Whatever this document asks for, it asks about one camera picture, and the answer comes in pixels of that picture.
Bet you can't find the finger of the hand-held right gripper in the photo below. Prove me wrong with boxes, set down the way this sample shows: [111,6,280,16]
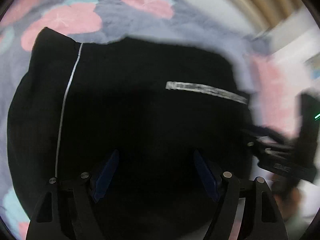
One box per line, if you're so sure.
[246,140,277,157]
[239,124,288,144]

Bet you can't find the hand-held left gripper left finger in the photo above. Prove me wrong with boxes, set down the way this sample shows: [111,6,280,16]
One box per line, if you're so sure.
[26,149,120,240]

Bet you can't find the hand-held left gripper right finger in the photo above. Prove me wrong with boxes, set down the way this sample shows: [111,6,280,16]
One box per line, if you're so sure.
[193,149,289,240]

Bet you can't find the black hooded jacket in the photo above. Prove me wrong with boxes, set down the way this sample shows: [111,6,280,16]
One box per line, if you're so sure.
[7,27,255,240]

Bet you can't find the person's right hand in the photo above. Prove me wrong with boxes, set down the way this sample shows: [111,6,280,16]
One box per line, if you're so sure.
[271,175,308,220]

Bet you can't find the pink pillow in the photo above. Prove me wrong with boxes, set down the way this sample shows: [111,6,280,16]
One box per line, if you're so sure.
[247,55,303,140]

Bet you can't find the grey floral quilt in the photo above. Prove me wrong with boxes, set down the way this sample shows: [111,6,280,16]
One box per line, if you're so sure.
[0,0,255,240]

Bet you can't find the wall map poster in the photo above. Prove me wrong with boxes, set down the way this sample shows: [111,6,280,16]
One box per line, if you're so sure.
[304,55,320,80]

